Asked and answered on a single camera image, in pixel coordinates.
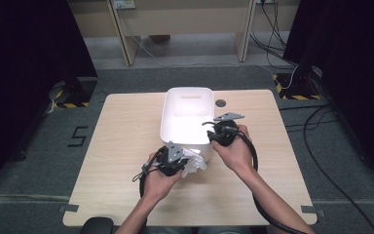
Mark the beige wooden desk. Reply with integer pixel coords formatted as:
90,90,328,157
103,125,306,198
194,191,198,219
68,0,301,66

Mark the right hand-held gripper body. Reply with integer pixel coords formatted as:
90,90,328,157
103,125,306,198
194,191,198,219
213,112,245,147

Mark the short black floor cable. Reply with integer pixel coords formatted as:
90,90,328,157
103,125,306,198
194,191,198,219
279,102,340,133

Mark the long black floor cable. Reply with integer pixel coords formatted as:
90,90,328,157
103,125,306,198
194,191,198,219
303,103,374,234

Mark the stand base with hazard tape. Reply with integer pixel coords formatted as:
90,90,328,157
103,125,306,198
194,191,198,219
272,66,323,101
49,75,99,109

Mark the person's left hand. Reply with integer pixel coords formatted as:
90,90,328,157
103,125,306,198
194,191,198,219
142,154,183,205

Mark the black chair seat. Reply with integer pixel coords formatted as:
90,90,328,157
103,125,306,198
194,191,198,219
79,216,115,234

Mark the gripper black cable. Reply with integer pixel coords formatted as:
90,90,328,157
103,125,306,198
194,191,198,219
230,125,308,234
131,145,168,200

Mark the white waffle cloth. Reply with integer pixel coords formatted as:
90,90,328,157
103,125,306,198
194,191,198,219
181,147,208,178

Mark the white power outlet strip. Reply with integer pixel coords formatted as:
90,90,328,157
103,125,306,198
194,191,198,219
112,0,136,10

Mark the black curtain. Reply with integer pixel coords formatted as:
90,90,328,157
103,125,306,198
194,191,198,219
0,0,99,196
281,0,374,183

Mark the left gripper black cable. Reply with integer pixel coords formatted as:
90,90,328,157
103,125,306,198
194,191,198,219
131,145,168,200

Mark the person's right hand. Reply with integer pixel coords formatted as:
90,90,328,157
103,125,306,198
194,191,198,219
211,125,255,176

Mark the black cable bundle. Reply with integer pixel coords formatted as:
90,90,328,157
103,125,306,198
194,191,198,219
248,0,298,70

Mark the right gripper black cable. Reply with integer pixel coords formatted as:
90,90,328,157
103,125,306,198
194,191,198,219
230,125,308,234

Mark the white plastic bin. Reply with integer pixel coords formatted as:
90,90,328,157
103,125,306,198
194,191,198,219
160,86,215,163

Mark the grey tape piece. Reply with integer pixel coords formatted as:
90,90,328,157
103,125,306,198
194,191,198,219
301,205,326,217
57,204,80,214

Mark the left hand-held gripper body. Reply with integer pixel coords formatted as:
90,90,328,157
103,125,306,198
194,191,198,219
155,140,190,177

